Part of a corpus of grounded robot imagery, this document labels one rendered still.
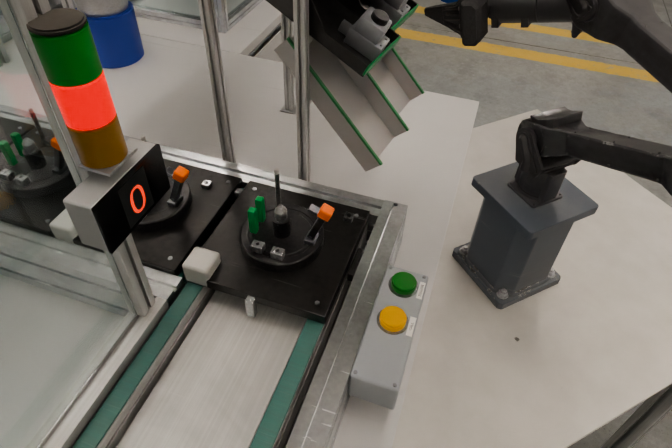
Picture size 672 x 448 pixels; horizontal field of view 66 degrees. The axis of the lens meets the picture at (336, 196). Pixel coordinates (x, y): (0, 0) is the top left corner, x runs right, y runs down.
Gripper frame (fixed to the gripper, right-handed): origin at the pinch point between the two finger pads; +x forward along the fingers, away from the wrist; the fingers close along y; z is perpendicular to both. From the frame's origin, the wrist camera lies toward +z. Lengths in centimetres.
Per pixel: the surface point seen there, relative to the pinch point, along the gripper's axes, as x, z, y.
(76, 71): 18, 10, 50
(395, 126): 16.2, -26.2, -7.0
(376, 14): 12.8, -1.0, 1.1
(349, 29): 17.5, -3.0, 2.4
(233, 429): 14, -39, 55
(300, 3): 21.0, 3.6, 9.5
